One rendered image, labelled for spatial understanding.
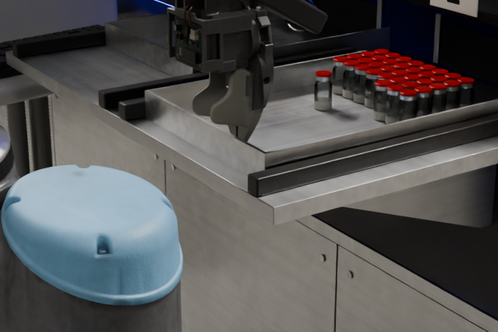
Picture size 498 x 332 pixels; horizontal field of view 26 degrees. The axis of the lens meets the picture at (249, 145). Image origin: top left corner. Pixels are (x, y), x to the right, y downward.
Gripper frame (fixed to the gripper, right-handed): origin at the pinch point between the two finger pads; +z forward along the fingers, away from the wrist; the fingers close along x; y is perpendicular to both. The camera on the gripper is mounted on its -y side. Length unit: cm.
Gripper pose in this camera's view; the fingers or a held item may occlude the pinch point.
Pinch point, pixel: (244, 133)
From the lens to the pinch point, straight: 114.7
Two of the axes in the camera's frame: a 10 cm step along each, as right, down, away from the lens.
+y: -8.3, 1.9, -5.2
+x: 5.5, 2.9, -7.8
